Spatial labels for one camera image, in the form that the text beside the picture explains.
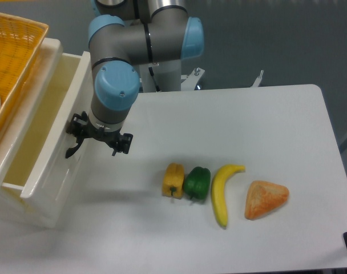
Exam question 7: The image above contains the yellow banana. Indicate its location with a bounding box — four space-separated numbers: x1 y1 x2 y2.
211 164 245 229

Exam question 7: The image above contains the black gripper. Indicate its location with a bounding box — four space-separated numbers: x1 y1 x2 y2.
66 111 133 156

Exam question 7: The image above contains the yellow woven basket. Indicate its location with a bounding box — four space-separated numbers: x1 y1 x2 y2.
0 13 49 137

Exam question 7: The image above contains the yellow bell pepper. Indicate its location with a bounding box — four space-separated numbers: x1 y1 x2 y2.
162 163 185 199

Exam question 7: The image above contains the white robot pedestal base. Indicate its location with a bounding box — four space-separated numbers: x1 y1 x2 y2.
134 60 264 93

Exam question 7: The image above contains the triangular orange bread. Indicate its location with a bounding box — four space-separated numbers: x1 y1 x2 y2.
244 180 289 220

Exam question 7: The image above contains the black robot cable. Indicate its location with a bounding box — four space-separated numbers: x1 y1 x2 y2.
148 64 163 92

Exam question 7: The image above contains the black top drawer handle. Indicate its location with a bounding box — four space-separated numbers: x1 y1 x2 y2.
65 137 84 159

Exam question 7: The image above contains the white drawer cabinet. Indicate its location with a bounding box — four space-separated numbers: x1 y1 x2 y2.
0 38 92 228

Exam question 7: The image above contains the green bell pepper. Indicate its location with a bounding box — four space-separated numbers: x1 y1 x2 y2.
183 166 211 200

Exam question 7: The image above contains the white drawer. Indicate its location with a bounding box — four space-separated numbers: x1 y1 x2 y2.
1 52 92 228

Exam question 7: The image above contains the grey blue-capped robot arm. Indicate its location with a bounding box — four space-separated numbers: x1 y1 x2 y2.
65 1 204 158

